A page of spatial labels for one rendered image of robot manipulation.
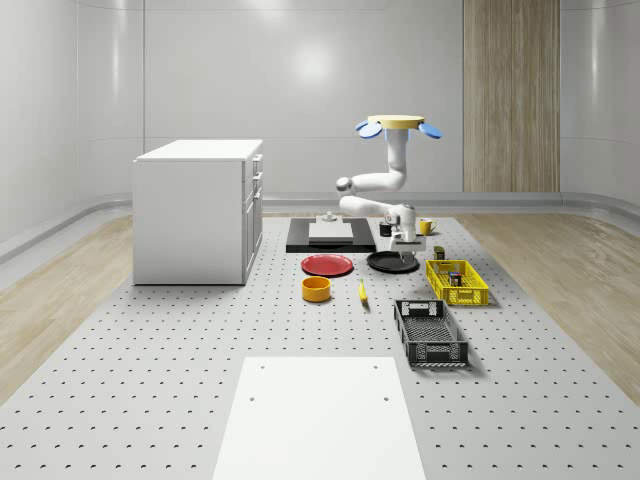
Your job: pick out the black mug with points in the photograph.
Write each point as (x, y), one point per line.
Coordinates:
(385, 230)

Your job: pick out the dark flat-sided can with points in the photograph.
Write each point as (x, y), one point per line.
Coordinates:
(438, 253)

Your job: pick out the yellow bowl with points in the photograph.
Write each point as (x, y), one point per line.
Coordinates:
(316, 292)

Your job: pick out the white board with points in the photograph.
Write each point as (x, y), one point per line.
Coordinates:
(320, 420)

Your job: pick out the yellow basket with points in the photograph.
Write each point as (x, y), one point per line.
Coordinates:
(470, 295)

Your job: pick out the puzzle cube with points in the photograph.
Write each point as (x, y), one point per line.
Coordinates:
(455, 279)

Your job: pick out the dark grey basket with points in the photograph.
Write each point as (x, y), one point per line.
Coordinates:
(430, 332)

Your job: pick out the red plate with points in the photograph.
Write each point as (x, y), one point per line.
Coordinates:
(327, 265)

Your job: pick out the black stove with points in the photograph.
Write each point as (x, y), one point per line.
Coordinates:
(299, 237)

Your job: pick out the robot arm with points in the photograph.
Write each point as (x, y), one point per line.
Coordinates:
(396, 165)

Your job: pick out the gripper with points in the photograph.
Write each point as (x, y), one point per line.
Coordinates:
(410, 245)

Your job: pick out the white cabinet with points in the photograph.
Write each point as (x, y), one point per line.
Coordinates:
(190, 220)

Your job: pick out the yellow mug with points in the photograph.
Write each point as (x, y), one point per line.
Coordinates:
(425, 227)

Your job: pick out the black plate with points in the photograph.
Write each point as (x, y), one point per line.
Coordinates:
(382, 262)

